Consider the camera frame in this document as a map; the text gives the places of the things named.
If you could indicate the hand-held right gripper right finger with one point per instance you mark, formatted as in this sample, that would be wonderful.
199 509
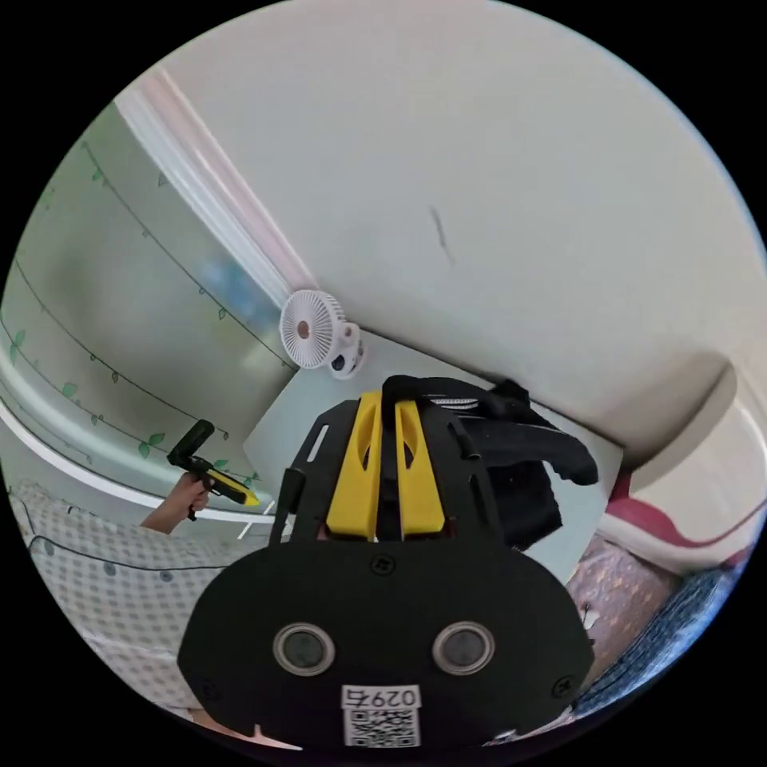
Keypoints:
419 497

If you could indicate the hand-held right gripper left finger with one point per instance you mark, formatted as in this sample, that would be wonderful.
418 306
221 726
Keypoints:
355 491

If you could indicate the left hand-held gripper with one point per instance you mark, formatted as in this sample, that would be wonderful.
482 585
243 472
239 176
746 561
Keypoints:
201 468

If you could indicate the black striped sleeve shirt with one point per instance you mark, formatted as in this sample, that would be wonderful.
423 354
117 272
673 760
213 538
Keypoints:
521 485

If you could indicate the person's left forearm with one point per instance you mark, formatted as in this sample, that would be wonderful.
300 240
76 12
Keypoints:
165 516

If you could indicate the person's left hand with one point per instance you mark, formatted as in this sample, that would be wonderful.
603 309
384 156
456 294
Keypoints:
192 494

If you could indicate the person's right hand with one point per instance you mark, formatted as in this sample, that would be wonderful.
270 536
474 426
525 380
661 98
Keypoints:
263 738

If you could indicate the white clip fan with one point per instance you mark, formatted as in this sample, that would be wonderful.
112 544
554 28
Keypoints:
311 329

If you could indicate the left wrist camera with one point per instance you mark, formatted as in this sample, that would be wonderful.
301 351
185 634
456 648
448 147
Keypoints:
195 440

